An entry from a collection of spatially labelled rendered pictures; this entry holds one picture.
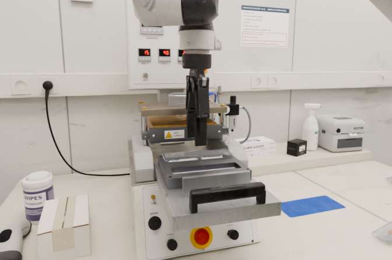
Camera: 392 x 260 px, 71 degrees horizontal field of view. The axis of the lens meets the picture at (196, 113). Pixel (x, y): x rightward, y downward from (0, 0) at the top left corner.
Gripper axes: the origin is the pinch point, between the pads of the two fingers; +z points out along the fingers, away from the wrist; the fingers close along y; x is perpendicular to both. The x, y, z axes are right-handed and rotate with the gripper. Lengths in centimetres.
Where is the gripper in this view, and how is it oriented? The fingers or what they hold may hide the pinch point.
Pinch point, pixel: (196, 131)
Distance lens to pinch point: 73.7
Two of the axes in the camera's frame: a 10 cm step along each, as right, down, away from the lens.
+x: 9.6, -0.4, 2.6
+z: -0.1, 9.8, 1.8
